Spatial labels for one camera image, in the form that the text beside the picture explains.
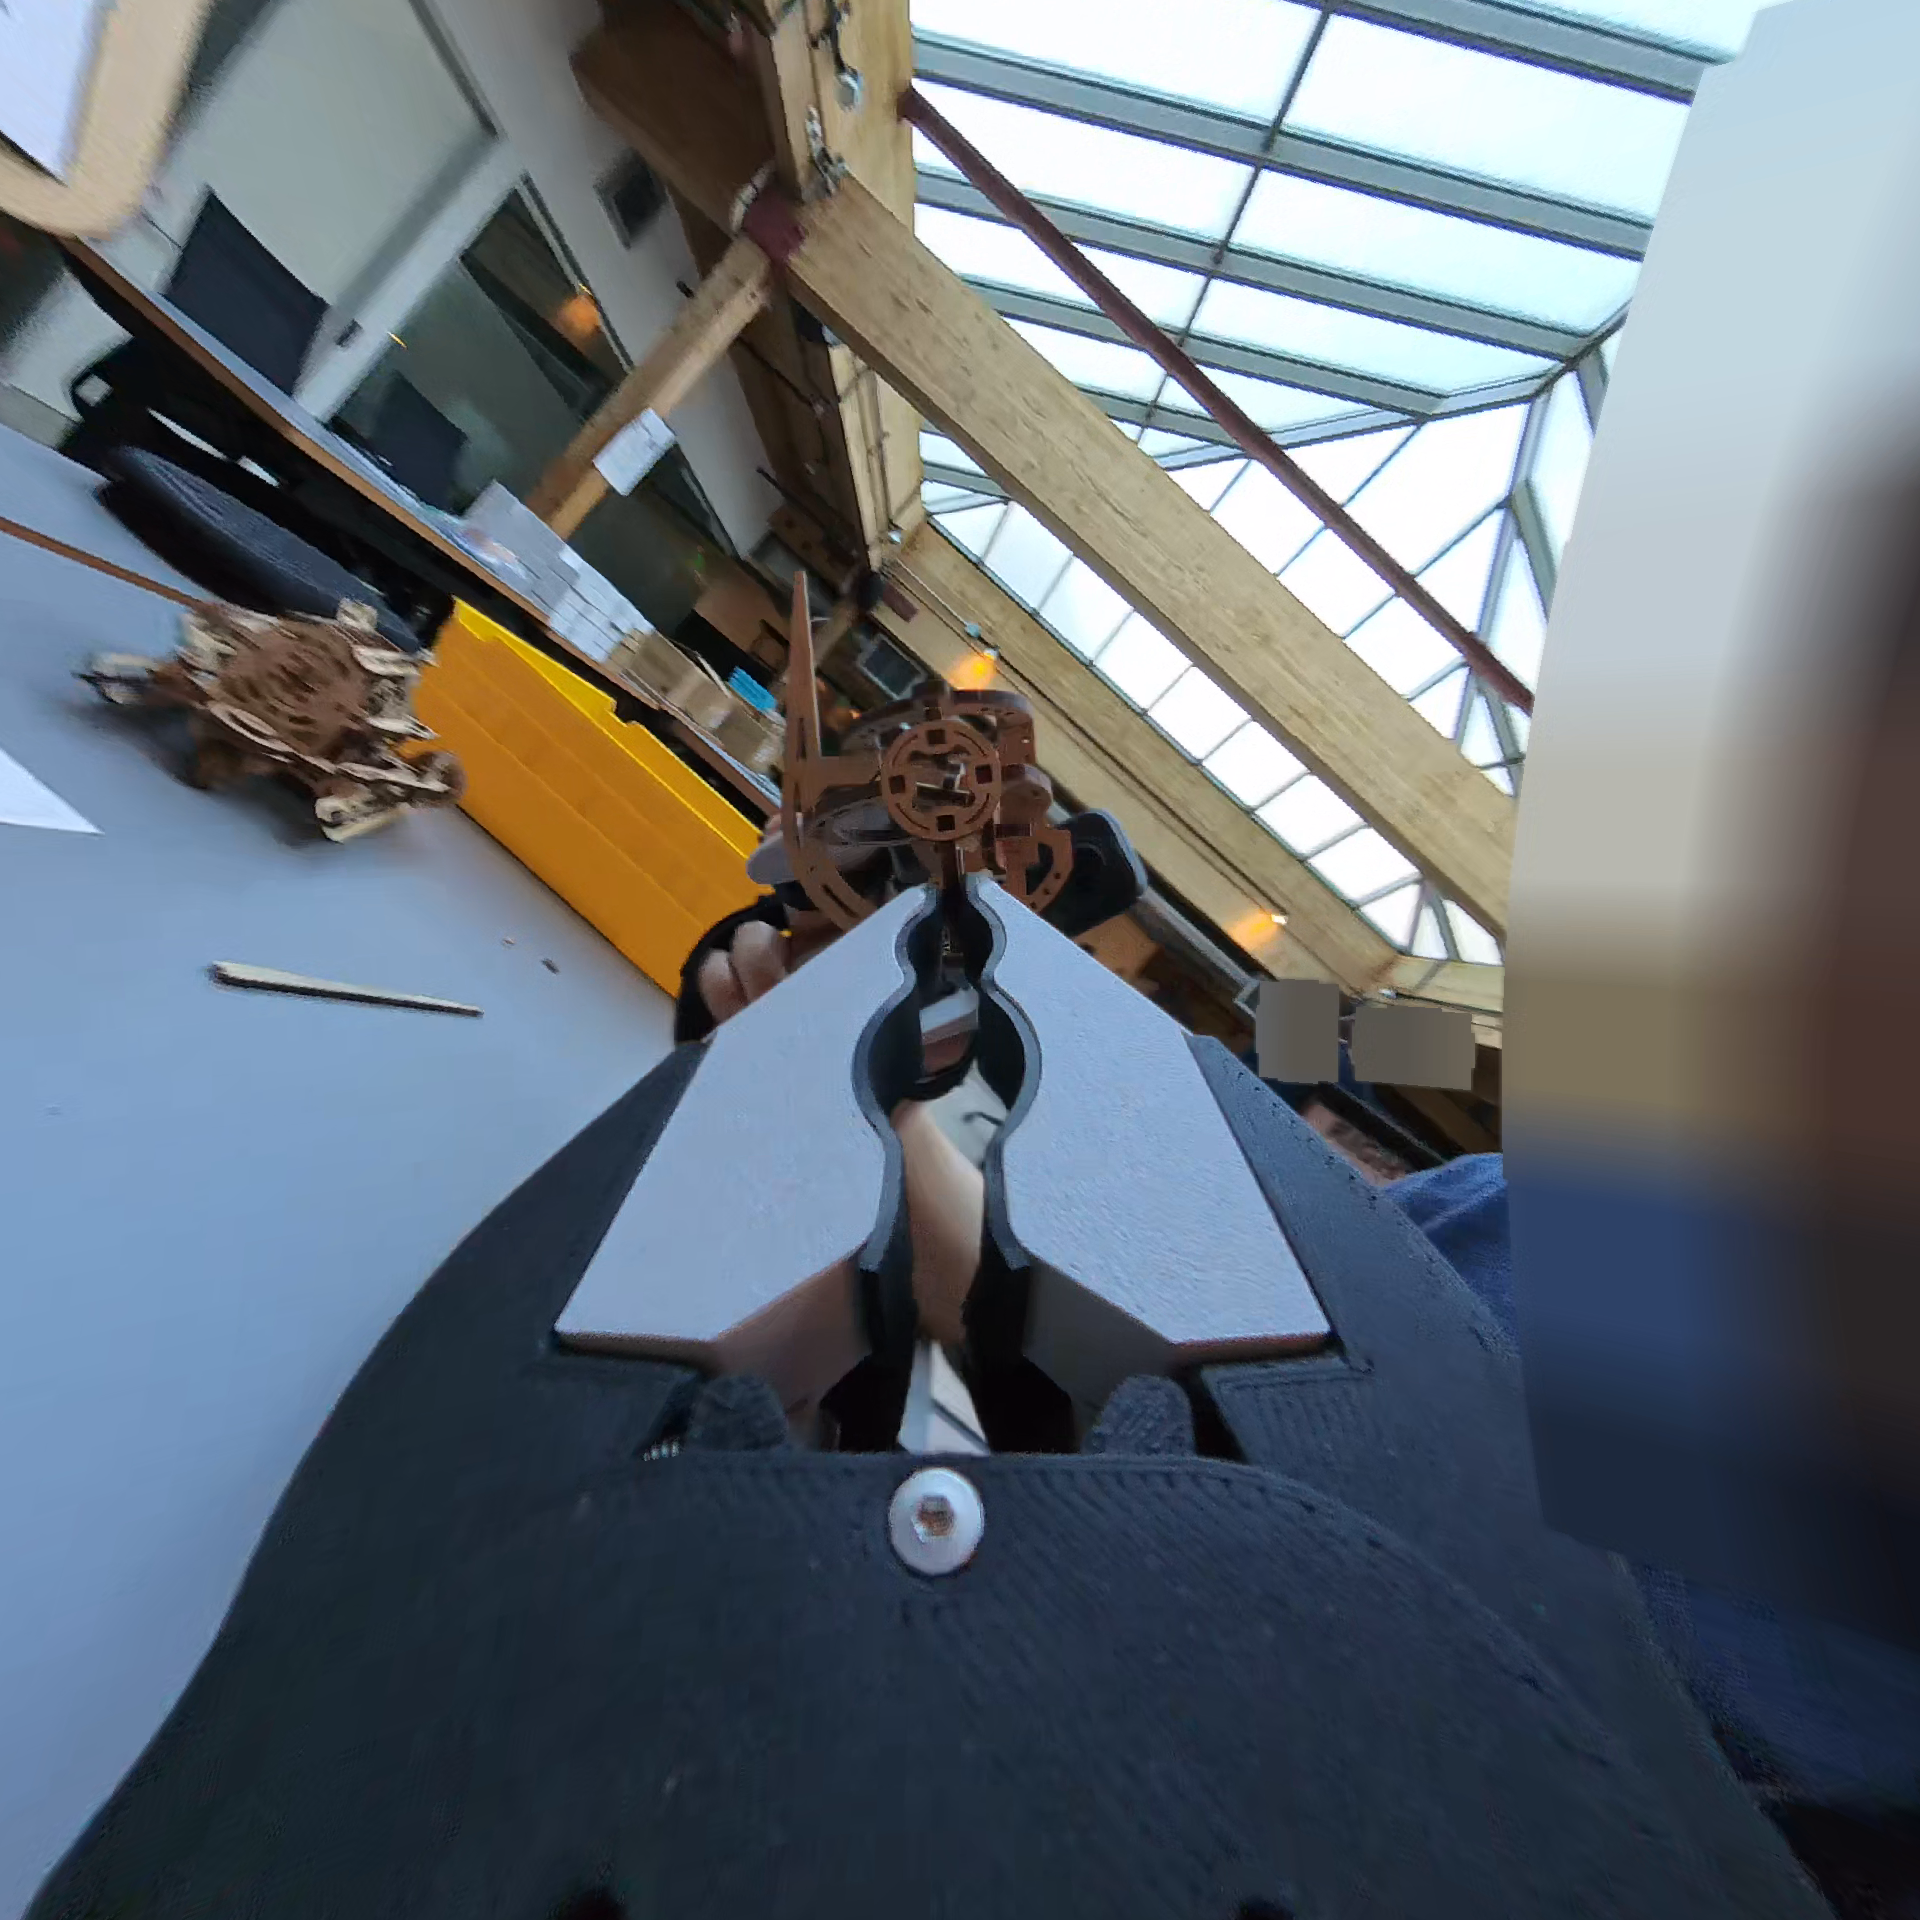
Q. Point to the person in blue shirt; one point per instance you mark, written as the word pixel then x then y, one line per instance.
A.
pixel 1783 1753

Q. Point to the person's right hand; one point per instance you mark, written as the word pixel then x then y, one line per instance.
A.
pixel 739 971

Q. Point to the white paper sheet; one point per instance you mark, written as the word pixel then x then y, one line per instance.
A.
pixel 30 799

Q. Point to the round wooden model assembly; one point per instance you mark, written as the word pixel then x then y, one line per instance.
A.
pixel 939 770

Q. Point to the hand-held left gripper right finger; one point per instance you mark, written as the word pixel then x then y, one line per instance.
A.
pixel 1142 1187

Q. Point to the cardboard box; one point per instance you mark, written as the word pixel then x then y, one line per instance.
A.
pixel 659 675

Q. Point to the wooden book stand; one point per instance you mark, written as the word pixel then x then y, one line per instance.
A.
pixel 150 104

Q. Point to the stack of white boxes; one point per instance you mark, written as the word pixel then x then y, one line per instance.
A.
pixel 557 578

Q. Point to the black office chair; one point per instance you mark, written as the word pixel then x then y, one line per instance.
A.
pixel 238 291
pixel 406 435

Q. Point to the yellow plastic bin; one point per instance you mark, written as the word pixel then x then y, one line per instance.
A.
pixel 584 781

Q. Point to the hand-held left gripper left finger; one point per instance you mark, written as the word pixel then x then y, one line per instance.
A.
pixel 750 1169

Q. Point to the thin wooden stick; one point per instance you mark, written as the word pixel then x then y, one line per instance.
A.
pixel 343 991

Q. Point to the paper notice on post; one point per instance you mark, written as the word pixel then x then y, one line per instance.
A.
pixel 634 448

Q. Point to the open instruction manual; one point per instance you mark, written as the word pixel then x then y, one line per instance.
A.
pixel 38 75

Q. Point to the finished wooden gear model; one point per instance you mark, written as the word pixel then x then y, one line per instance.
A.
pixel 284 697

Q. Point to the person's right forearm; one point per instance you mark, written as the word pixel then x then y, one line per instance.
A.
pixel 941 1245

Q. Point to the black padded chair back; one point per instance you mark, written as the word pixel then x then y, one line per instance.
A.
pixel 226 523

